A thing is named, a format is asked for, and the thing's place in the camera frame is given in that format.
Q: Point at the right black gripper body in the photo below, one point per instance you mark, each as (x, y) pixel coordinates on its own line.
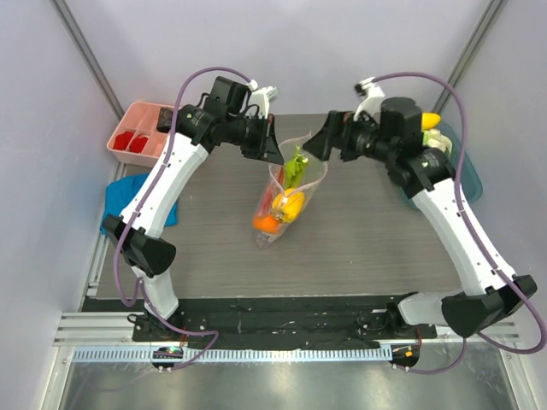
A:
(336, 137)

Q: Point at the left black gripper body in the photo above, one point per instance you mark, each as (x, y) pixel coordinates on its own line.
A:
(252, 134)

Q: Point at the watermelon slice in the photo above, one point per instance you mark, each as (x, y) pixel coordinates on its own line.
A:
(271, 191)

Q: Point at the green celery stalk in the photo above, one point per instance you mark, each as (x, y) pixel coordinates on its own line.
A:
(294, 169)

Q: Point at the clear zip top bag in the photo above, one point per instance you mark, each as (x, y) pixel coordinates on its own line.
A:
(315, 172)

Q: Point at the yellow bell pepper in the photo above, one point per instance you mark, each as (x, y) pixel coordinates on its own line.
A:
(288, 205)

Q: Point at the yellow mango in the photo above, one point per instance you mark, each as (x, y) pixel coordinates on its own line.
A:
(429, 120)

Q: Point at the orange tangerine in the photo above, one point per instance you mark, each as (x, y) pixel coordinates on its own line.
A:
(267, 223)

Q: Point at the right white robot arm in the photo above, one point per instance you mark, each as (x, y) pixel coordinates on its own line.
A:
(489, 285)

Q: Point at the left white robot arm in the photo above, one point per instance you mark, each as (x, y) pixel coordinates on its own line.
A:
(231, 113)

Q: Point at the teal food tray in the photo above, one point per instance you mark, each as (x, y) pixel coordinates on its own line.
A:
(471, 184)

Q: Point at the white cauliflower piece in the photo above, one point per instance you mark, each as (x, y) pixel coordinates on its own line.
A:
(433, 138)

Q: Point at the dark rolls in tray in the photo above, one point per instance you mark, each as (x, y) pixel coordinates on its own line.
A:
(165, 120)

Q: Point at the pink divided tray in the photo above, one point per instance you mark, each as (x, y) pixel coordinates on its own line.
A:
(141, 118)

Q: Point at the red items in tray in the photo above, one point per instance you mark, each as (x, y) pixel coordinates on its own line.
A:
(130, 141)

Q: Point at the blue cloth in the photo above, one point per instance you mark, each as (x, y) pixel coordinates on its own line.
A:
(120, 194)

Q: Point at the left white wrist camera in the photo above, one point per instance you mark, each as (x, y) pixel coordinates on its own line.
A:
(261, 98)

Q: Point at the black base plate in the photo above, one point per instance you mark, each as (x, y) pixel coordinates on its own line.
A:
(275, 323)

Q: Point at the slotted cable duct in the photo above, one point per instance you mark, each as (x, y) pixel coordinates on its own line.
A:
(157, 354)

